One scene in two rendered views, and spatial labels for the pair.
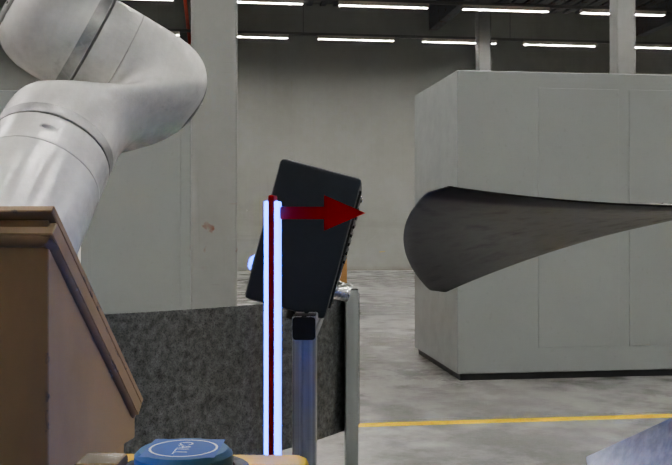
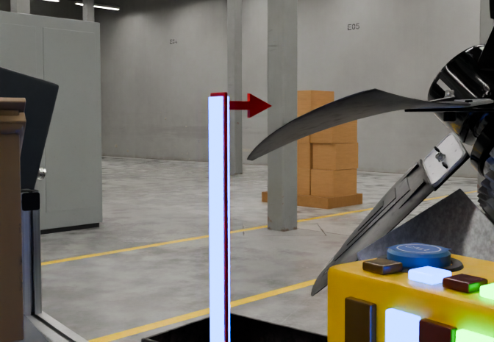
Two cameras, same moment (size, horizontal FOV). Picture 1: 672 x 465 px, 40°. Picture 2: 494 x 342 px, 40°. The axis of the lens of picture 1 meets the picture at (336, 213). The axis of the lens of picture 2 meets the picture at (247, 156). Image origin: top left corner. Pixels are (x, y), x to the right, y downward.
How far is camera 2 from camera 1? 43 cm
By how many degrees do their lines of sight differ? 38
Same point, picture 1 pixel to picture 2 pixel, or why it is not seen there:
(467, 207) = (363, 102)
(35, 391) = (9, 257)
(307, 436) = (35, 285)
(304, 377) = (29, 240)
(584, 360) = not seen: hidden behind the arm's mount
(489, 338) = not seen: outside the picture
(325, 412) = not seen: outside the picture
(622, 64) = (20, 7)
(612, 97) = (31, 31)
